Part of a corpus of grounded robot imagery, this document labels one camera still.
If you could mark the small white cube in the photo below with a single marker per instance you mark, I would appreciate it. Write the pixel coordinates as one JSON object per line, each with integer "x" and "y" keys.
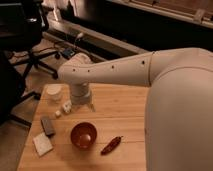
{"x": 58, "y": 113}

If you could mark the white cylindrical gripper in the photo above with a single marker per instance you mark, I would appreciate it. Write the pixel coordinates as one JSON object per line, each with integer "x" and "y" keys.
{"x": 81, "y": 94}

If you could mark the red bowl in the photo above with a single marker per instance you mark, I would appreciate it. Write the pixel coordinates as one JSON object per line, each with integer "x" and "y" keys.
{"x": 83, "y": 135}

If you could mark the white cup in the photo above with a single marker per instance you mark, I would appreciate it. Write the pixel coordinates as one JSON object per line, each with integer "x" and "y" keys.
{"x": 54, "y": 92}

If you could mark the black office chair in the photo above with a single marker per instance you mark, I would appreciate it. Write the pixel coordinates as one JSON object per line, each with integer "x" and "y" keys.
{"x": 22, "y": 23}

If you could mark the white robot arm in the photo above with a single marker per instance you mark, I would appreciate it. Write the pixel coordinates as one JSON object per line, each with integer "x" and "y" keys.
{"x": 179, "y": 106}

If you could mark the red chili pepper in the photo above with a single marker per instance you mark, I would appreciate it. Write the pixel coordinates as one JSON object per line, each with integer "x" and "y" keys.
{"x": 111, "y": 145}

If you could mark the blue device on floor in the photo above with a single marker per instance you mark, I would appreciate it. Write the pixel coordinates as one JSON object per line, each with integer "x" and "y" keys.
{"x": 67, "y": 53}

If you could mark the white sponge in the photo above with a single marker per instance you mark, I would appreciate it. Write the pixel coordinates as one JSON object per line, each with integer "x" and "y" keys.
{"x": 42, "y": 144}

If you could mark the dark grey eraser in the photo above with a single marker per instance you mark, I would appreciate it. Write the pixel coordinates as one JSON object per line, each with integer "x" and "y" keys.
{"x": 47, "y": 126}

